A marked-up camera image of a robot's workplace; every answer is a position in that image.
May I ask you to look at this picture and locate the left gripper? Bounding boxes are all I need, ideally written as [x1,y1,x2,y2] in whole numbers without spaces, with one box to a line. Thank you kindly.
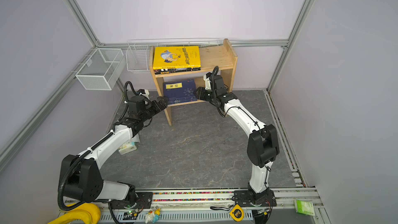
[140,96,169,122]

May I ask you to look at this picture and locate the navy book yellow label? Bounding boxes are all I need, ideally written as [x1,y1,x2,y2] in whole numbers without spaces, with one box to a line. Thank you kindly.
[168,96,197,105]

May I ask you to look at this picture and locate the navy notebook white lines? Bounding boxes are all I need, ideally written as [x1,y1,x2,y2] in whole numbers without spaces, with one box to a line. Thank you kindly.
[163,79,197,98]

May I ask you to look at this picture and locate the black wolf cover book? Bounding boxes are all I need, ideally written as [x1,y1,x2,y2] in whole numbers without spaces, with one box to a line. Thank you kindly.
[154,67,201,75]

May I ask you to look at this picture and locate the yellow folder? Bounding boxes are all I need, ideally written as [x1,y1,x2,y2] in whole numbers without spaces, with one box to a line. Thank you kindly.
[152,46,201,69]

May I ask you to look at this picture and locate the blue book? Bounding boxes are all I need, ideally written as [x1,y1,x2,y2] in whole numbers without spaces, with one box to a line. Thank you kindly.
[168,101,201,107]

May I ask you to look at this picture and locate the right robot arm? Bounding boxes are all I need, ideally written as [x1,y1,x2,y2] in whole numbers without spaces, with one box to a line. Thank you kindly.
[195,66,280,207]

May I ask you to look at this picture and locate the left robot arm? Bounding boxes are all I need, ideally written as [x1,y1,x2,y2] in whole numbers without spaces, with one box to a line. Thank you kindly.
[57,81,169,211]

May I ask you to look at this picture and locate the wooden two-tier bookshelf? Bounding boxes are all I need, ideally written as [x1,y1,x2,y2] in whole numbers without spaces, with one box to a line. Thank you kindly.
[149,39,238,122]

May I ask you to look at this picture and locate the white mesh box basket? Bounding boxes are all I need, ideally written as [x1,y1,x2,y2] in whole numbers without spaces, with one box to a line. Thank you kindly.
[75,48,126,91]

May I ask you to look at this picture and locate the small white toy figure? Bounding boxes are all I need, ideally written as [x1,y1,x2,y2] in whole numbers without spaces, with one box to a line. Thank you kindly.
[145,208,161,224]

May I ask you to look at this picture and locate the yellow tape measure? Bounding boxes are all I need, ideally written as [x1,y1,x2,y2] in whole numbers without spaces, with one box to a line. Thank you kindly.
[229,204,244,222]

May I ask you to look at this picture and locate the yellow banana toy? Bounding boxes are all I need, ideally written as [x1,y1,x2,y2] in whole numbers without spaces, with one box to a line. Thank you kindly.
[48,203,101,224]

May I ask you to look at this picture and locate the green white packet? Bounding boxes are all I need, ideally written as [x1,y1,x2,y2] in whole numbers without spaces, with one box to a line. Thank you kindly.
[294,200,315,216]

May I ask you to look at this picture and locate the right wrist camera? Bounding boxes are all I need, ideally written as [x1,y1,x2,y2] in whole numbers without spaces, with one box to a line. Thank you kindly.
[203,72,216,91]

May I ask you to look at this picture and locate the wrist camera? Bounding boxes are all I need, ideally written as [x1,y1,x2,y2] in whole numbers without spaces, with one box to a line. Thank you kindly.
[136,89,149,98]
[203,72,216,91]

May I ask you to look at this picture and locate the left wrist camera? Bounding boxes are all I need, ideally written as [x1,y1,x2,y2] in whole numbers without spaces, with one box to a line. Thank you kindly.
[136,89,149,98]

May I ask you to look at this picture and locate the white wire rack basket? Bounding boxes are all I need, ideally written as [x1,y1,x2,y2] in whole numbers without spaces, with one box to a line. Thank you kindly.
[125,38,223,72]

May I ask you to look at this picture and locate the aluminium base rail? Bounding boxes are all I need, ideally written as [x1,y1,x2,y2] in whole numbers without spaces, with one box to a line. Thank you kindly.
[96,188,331,224]

